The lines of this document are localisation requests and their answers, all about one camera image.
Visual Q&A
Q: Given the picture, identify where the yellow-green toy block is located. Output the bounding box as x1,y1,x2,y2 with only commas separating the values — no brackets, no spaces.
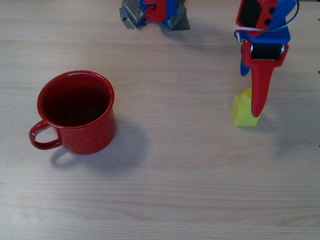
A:
231,87,262,128

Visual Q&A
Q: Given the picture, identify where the red enamel mug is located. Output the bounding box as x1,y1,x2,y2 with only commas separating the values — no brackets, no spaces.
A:
28,70,117,156

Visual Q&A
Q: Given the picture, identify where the red white black servo cable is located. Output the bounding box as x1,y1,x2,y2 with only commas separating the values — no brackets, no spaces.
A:
234,0,300,43

